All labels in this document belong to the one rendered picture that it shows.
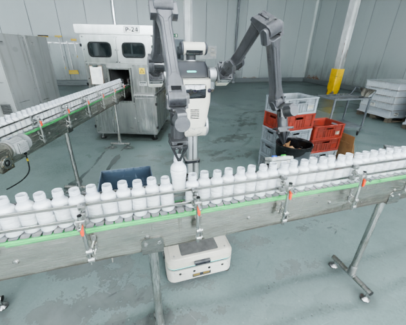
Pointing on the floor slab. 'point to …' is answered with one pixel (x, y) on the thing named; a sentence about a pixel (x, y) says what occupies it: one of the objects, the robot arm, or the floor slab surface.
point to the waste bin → (294, 148)
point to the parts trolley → (347, 107)
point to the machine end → (107, 60)
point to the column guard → (334, 81)
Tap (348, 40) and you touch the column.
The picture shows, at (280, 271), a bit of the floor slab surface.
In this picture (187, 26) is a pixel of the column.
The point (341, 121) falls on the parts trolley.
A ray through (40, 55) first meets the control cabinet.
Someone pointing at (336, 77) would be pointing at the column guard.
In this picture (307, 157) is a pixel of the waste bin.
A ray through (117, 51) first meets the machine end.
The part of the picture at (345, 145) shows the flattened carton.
